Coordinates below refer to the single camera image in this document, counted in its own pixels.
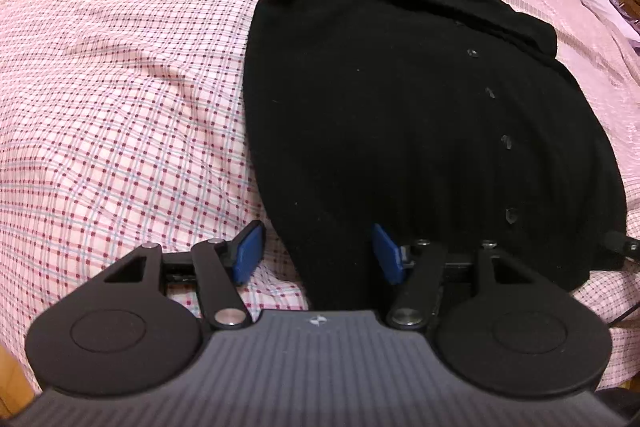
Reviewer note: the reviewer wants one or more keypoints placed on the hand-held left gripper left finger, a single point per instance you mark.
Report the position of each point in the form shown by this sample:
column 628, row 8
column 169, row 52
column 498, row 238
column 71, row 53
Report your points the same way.
column 248, row 252

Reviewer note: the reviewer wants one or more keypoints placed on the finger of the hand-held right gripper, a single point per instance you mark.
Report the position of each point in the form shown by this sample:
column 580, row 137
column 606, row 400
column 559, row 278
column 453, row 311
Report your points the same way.
column 622, row 244

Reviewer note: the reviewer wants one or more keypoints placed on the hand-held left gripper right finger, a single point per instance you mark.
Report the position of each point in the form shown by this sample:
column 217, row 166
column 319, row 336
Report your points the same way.
column 387, row 254

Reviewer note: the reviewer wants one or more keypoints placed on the black buttoned cardigan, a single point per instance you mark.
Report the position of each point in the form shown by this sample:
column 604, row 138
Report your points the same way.
column 375, row 107

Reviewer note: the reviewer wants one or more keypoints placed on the pink checked bed cover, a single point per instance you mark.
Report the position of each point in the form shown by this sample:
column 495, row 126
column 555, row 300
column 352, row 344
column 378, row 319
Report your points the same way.
column 125, row 82

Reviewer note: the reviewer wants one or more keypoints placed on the wooden bed frame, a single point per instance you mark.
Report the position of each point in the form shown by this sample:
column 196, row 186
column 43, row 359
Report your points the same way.
column 15, row 372

